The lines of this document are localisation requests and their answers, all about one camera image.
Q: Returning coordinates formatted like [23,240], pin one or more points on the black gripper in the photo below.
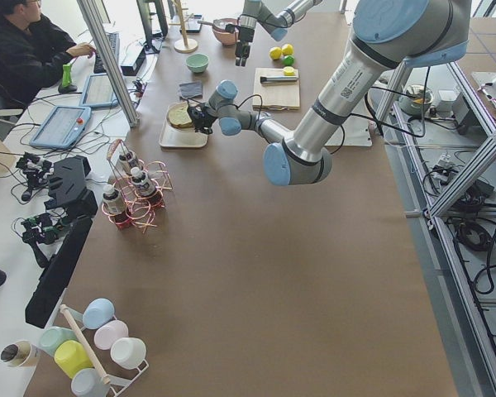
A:
[245,35]
[202,118]

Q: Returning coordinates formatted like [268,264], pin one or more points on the bread slice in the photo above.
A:
[181,124]
[178,113]

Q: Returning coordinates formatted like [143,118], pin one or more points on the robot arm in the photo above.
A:
[384,34]
[255,12]

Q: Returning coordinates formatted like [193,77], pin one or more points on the cream serving tray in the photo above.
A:
[186,138]

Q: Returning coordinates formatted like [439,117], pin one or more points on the pink bowl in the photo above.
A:
[224,37]

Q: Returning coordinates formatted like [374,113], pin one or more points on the metal muddler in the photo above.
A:
[279,78]

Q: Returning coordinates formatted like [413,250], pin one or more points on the grey cloth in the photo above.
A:
[191,90]

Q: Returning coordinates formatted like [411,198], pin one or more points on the yellow lemon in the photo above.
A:
[287,49]
[275,53]

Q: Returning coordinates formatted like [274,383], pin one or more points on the metal ice scoop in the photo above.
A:
[217,24]

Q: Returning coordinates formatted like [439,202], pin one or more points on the green bowl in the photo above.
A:
[197,63]

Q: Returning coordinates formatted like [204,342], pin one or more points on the green lime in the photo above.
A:
[288,60]

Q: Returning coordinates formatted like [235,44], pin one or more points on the half lemon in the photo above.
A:
[288,71]

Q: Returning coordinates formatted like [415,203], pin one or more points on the wooden mug tree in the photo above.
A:
[185,44]

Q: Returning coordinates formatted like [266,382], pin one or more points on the wooden cutting board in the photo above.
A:
[275,91]

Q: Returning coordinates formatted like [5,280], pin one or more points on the tea bottle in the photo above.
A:
[128,160]
[115,205]
[144,186]

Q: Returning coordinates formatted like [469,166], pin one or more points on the copper bottle rack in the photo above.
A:
[141,214]

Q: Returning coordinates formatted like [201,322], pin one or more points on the black monitor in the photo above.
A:
[154,24]

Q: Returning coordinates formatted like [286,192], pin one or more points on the blue teach pendant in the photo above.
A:
[98,92]
[62,128]

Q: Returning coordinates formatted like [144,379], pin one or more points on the seated person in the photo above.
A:
[33,51]

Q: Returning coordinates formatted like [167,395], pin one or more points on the pink cup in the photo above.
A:
[109,333]

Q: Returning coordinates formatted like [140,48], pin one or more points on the white cup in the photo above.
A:
[128,352]

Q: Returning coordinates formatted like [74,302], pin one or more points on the green cup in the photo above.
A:
[53,337]

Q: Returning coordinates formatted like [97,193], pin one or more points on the yellow cup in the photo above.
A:
[71,358]

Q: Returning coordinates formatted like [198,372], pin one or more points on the light blue cup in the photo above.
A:
[87,383]

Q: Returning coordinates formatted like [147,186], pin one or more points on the paper cup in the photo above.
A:
[20,354]

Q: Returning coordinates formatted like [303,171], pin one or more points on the cup rack with handle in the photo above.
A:
[110,373]

